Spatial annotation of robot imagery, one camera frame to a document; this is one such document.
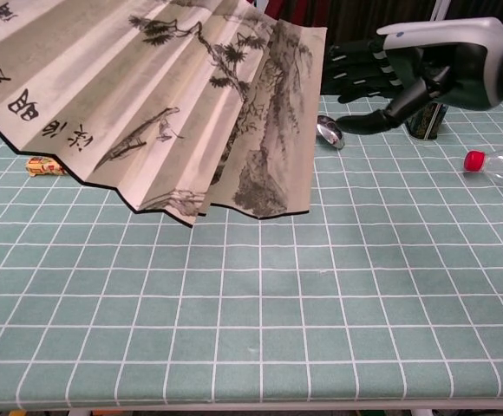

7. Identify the green checked tablecloth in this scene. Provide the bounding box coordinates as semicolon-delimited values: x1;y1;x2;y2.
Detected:
0;94;503;412

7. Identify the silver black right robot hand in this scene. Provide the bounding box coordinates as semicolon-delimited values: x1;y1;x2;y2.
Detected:
326;16;503;134

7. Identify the yellow snack packet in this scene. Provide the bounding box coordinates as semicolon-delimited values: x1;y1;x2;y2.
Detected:
25;155;69;178

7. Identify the white frame pole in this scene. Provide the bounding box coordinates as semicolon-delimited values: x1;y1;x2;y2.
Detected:
428;0;448;23

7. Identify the dark green tin can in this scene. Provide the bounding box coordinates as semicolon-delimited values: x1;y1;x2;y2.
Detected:
404;101;450;141

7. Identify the steel ladle with black handle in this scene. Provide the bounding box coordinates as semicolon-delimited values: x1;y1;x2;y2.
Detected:
316;114;346;151

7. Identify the paper folding fan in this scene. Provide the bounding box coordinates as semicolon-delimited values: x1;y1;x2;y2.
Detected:
0;0;329;229

